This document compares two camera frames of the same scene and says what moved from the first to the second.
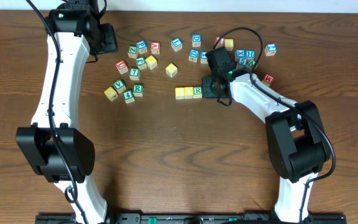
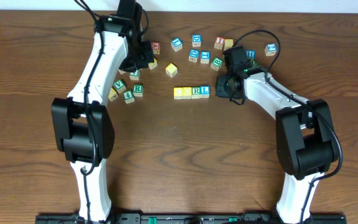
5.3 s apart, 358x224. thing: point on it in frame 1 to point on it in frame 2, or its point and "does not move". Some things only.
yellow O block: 188,93 does not move
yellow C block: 179,93 does not move
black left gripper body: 106,38 to 138,61
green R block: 197,92 does not move
